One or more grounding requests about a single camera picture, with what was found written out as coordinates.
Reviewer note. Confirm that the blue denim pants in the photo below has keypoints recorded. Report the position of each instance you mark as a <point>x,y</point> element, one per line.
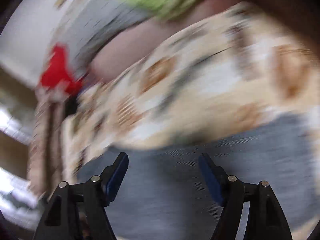
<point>170,177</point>

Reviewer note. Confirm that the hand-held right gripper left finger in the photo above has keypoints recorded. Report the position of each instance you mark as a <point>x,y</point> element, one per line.
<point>117,178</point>

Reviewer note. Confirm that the light grey cloth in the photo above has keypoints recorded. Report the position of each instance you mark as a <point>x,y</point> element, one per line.
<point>100,22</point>

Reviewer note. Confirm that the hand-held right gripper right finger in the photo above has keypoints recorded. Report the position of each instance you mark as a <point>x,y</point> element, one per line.
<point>211,181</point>

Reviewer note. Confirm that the pink pillow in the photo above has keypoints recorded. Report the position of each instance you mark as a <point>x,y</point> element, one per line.
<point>140,42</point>

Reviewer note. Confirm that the red bag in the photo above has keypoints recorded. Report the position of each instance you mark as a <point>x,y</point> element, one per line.
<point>58,72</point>

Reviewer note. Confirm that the cream leaf print blanket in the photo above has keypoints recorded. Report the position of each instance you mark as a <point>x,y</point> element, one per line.
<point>200,85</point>

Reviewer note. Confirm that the beige striped cloth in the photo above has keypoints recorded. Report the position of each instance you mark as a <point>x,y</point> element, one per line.
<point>42,142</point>

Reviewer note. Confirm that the dark brown furniture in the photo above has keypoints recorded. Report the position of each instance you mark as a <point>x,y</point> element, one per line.
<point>287,10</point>

